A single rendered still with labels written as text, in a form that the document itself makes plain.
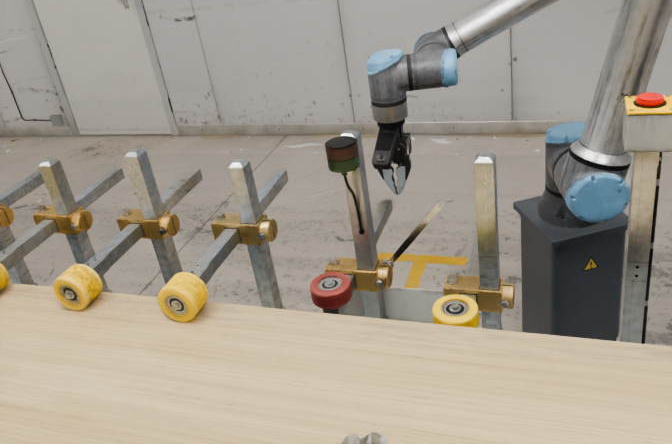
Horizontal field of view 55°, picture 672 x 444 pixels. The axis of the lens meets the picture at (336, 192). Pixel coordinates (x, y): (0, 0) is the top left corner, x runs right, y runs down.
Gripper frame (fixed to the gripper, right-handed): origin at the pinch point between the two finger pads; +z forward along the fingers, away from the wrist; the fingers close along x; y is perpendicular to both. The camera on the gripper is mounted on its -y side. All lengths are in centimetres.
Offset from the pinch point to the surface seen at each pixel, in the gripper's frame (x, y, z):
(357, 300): 1.4, -37.6, 7.3
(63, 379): 41, -83, -7
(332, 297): 0, -55, -7
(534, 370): -37, -69, -7
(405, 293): -9.8, -37.9, 4.2
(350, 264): 0.9, -39.9, -4.1
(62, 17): 293, 235, -8
